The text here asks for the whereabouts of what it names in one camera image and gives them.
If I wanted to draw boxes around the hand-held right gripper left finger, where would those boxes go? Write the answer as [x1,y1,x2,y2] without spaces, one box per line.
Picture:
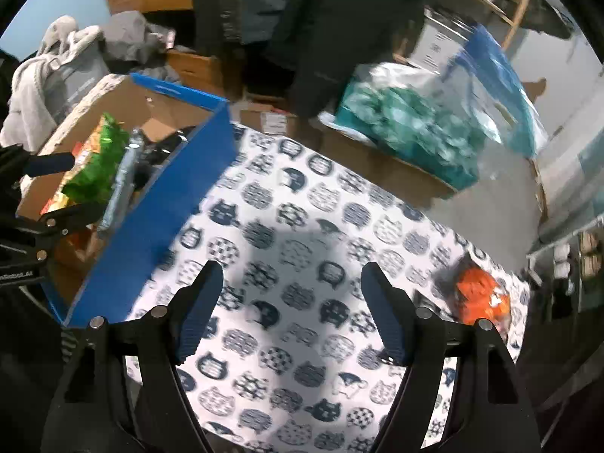
[42,260,225,453]

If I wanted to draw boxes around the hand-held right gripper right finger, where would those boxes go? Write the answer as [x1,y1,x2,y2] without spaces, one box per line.
[361,260,541,453]

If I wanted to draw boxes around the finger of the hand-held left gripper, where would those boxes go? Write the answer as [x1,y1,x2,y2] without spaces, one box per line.
[14,201,106,249]
[0,146,76,186]

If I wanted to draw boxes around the green snack packet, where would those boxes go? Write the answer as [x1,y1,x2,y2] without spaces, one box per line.
[61,113,130,203]

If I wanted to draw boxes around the silver black snack packet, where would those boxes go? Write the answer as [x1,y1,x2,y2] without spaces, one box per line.
[97,127,145,232]

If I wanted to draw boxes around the blue-rimmed cardboard box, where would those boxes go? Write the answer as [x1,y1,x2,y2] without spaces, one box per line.
[16,73,239,326]

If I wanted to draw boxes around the orange snack packet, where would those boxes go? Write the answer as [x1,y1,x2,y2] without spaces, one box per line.
[444,257,513,336]

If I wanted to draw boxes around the white fleece garment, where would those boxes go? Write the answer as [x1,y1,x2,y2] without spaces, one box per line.
[0,16,102,152]

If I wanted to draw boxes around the grey bag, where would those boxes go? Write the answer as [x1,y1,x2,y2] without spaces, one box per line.
[45,49,114,123]

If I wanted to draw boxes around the cat print tablecloth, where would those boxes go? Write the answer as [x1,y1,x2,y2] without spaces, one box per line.
[125,123,532,453]

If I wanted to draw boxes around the grey cloth pile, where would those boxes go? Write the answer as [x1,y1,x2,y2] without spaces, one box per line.
[101,12,182,81]

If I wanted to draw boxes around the plain cardboard box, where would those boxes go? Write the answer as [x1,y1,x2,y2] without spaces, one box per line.
[321,118,461,199]

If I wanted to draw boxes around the wooden crate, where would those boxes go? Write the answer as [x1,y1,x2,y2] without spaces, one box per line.
[165,49,227,100]

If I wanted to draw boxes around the shoe rack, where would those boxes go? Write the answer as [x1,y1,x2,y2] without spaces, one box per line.
[526,217,604,322]

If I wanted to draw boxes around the small labelled cardboard box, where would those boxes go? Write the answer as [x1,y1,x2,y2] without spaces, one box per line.
[238,101,303,137]

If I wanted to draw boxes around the blue plastic bag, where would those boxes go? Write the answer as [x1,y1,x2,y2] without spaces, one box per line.
[453,23,550,159]

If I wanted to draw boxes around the white patterned cabinet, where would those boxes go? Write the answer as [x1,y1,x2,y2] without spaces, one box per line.
[410,7,473,74]

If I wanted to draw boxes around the dark hanging jacket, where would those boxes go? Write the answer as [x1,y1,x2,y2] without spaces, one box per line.
[193,0,432,119]

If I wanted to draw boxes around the wooden shelf frame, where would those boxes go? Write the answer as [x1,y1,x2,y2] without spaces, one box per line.
[431,0,536,52]

